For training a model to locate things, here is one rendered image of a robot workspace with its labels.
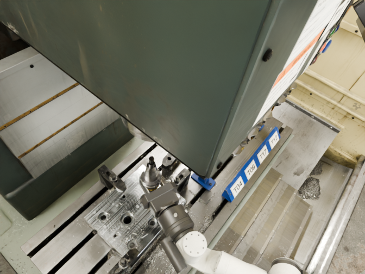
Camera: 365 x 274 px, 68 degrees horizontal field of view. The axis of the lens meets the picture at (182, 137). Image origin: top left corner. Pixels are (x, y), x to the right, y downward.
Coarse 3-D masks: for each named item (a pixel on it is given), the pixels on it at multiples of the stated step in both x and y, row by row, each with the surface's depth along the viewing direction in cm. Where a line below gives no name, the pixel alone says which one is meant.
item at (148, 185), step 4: (160, 172) 84; (160, 176) 84; (144, 180) 82; (156, 180) 83; (160, 180) 84; (144, 184) 83; (148, 184) 82; (152, 184) 82; (148, 188) 84; (152, 188) 84
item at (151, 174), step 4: (148, 168) 77; (152, 168) 77; (156, 168) 80; (144, 172) 82; (148, 172) 79; (152, 172) 79; (156, 172) 80; (144, 176) 82; (148, 176) 80; (152, 176) 80; (156, 176) 81; (148, 180) 82; (152, 180) 82
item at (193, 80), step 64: (0, 0) 47; (64, 0) 34; (128, 0) 26; (192, 0) 21; (256, 0) 18; (64, 64) 46; (128, 64) 33; (192, 64) 26; (256, 64) 22; (192, 128) 32
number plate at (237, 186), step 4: (240, 176) 113; (236, 180) 112; (240, 180) 113; (236, 184) 112; (240, 184) 113; (232, 188) 110; (236, 188) 112; (240, 188) 114; (232, 192) 110; (236, 192) 112
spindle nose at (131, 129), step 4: (124, 120) 55; (124, 124) 57; (128, 124) 55; (128, 128) 56; (132, 128) 54; (136, 128) 53; (132, 132) 56; (136, 132) 55; (140, 132) 54; (136, 136) 56; (140, 136) 56; (144, 136) 55; (144, 140) 56; (148, 140) 56
